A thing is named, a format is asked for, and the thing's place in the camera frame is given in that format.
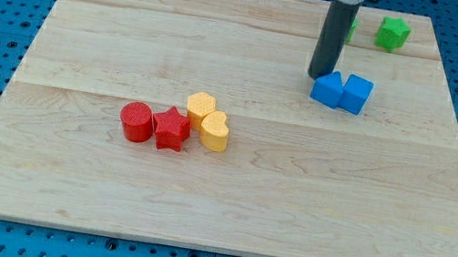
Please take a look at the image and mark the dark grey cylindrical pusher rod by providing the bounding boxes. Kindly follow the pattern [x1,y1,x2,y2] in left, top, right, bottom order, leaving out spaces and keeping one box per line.
[308,0,360,79]

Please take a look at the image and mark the blue triangle block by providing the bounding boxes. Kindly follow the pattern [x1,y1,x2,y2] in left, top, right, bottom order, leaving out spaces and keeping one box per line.
[310,71,344,108]

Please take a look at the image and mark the blue cube block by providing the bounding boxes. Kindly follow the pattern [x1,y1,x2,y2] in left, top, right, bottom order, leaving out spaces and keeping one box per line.
[338,74,374,115]

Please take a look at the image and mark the green block behind rod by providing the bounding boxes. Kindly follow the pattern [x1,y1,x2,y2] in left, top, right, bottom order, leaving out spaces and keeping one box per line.
[345,18,360,44]

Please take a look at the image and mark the green star block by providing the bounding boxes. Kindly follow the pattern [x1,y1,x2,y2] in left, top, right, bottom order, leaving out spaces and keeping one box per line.
[374,16,412,53]

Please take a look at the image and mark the yellow hexagon block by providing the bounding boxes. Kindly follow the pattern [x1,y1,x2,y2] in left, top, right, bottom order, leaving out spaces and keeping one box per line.
[187,91,217,131]

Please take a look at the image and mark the yellow heart block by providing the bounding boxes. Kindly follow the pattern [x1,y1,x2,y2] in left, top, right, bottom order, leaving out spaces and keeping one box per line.
[199,111,229,152]

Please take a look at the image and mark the light wooden board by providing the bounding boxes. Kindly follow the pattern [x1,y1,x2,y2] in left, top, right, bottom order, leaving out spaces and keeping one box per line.
[0,0,458,257]

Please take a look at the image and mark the red star block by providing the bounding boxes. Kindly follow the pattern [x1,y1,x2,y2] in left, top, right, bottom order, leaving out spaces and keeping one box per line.
[153,106,191,152]

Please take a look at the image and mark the red cylinder block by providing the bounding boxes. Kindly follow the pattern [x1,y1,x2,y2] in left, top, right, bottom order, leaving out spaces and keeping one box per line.
[119,101,153,143]

